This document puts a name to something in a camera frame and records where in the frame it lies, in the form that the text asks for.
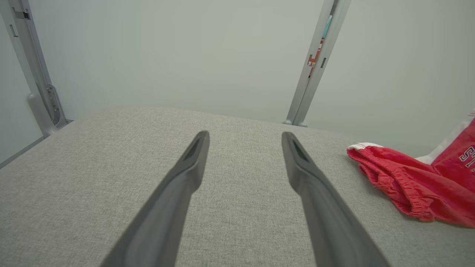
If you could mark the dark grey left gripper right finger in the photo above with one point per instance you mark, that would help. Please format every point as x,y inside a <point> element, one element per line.
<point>330,222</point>

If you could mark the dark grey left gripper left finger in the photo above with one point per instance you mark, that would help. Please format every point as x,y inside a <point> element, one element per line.
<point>163,218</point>

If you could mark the red t-shirt with white sleeves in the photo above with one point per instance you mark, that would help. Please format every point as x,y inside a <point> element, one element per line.
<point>458,148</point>

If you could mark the red shorts with white hem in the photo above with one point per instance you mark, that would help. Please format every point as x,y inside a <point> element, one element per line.
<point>400,181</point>

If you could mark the small red white label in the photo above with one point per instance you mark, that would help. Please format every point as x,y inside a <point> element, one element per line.
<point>314,61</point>

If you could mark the grey partition post with gap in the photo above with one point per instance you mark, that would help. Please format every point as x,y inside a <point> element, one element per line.
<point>302,89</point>

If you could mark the grey partition base rail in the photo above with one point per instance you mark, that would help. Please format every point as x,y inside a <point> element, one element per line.
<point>18,152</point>

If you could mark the grey partition post with bracket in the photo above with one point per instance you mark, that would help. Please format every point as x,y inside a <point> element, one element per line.
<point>26,44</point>

